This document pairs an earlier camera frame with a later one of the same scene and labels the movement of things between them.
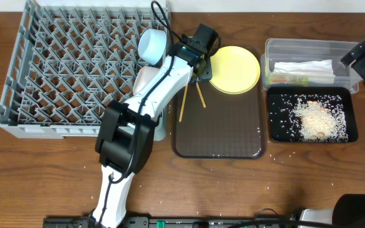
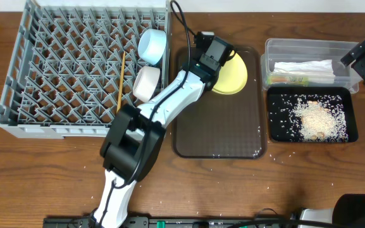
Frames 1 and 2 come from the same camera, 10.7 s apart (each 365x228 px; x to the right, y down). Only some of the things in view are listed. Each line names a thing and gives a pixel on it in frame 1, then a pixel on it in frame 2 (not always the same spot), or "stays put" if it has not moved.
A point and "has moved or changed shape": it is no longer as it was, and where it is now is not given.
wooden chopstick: [200, 94] -> [120, 92]
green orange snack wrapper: [290, 80] stays put
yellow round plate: [235, 69] has moved or changed shape
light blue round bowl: [152, 45] stays put
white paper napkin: [318, 71] stays put
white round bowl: [144, 76] stays put
